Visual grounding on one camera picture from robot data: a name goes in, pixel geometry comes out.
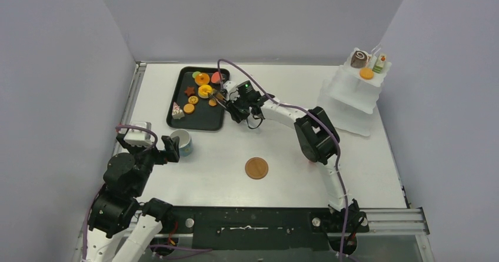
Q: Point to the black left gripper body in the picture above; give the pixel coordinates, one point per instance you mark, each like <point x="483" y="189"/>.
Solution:
<point x="149" y="158"/>

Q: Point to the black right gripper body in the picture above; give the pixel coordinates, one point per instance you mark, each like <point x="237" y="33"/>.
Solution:
<point x="233" y="103"/>

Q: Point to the metal serving tongs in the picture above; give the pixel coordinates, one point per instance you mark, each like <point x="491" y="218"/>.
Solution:
<point x="218" y="97"/>

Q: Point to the small orange biscuit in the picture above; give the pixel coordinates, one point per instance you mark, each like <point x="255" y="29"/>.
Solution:
<point x="212" y="103"/>

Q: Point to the chocolate swirl roll cake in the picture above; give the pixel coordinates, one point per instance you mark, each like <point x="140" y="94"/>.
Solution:
<point x="359" y="59"/>

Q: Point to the orange macaron sandwich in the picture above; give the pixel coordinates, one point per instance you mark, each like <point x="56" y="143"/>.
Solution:
<point x="366" y="73"/>

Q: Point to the green layered cake slice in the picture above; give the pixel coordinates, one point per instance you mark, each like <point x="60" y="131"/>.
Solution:
<point x="380" y="63"/>

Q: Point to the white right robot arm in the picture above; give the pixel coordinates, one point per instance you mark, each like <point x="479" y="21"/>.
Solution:
<point x="317" y="137"/>

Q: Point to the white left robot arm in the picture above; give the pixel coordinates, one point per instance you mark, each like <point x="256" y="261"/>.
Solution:
<point x="118" y="227"/>

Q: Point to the blue patterned ceramic cup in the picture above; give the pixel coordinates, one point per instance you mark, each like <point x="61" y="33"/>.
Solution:
<point x="185" y="142"/>

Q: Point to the pink strawberry cake slice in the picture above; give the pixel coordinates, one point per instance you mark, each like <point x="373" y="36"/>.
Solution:
<point x="217" y="78"/>

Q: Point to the yellow fruit tart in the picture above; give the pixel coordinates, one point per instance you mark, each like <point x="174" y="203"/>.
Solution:
<point x="204" y="91"/>

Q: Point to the plain orange round cookie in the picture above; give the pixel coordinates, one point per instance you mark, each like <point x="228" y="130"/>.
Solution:
<point x="189" y="108"/>

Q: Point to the black serving tray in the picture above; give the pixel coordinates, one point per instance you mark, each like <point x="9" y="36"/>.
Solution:
<point x="205" y="117"/>

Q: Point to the small patterned orange cookie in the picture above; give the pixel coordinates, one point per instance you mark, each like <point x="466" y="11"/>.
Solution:
<point x="193" y="100"/>

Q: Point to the brown star cookie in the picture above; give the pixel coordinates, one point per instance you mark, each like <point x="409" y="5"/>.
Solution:
<point x="190" y="91"/>

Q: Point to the near round wooden coaster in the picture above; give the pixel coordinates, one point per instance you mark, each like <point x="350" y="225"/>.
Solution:
<point x="256" y="168"/>

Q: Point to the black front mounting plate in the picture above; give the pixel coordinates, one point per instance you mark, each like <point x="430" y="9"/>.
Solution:
<point x="265" y="228"/>

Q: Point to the white three-tier dessert stand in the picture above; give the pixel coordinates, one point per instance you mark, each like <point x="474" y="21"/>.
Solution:
<point x="349" y="100"/>

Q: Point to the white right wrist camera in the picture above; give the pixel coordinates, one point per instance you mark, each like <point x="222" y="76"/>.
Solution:
<point x="230" y="87"/>

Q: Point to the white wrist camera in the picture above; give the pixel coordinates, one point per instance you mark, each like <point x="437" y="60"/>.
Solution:
<point x="139" y="138"/>
<point x="230" y="87"/>

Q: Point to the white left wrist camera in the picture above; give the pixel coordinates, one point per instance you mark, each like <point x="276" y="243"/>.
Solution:
<point x="139" y="138"/>

